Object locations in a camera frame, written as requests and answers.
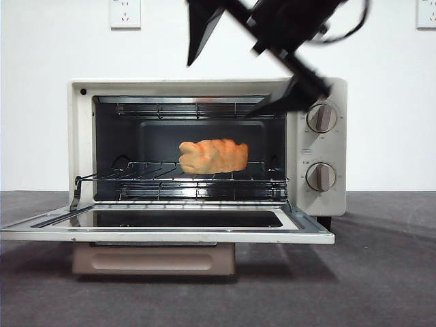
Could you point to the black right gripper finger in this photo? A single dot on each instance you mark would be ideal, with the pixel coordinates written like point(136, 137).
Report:
point(201, 24)
point(296, 95)

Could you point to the golden brown bread loaf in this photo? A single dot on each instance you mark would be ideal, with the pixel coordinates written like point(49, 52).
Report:
point(213, 156)

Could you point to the cream oven knob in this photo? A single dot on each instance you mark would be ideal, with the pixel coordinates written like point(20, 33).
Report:
point(322, 119)
point(320, 177)

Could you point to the cream Toshiba toaster oven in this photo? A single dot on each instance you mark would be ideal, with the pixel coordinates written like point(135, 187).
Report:
point(323, 148)

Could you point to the white wall socket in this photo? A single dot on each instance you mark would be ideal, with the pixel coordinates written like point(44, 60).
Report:
point(125, 15)
point(427, 13)

